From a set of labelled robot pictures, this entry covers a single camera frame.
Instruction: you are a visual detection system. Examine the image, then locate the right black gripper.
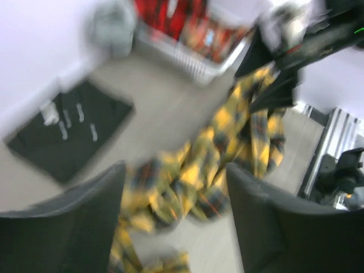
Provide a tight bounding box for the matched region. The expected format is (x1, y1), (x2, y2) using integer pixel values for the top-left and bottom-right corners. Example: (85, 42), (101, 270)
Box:
(235, 1), (363, 111)

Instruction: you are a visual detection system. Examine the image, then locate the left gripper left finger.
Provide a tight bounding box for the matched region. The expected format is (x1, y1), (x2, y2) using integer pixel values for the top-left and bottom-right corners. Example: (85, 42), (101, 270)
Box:
(1, 162), (126, 272)

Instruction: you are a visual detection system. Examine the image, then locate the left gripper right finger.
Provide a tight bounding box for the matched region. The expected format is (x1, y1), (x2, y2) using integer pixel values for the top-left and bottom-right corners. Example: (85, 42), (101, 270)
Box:
(226, 163), (363, 272)

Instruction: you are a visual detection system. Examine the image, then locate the white laundry basket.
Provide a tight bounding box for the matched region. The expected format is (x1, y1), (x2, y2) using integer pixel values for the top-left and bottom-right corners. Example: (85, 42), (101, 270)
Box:
(134, 22), (249, 86)

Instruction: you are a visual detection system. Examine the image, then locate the yellow plaid long sleeve shirt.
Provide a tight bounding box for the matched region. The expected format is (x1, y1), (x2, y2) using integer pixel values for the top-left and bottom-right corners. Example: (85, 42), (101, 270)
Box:
(108, 67), (286, 272)

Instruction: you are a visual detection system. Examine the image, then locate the red black plaid shirt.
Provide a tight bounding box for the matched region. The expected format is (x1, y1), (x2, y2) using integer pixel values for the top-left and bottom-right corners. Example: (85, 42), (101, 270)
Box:
(134, 1), (250, 63)

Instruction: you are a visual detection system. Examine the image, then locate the folded black shirt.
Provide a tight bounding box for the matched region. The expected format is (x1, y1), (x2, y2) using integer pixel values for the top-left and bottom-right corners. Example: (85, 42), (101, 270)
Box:
(7, 80), (134, 184)

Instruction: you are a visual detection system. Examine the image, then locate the grey crumpled shirt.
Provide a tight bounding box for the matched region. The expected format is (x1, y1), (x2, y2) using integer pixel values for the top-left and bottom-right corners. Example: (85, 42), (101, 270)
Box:
(87, 1), (138, 58)

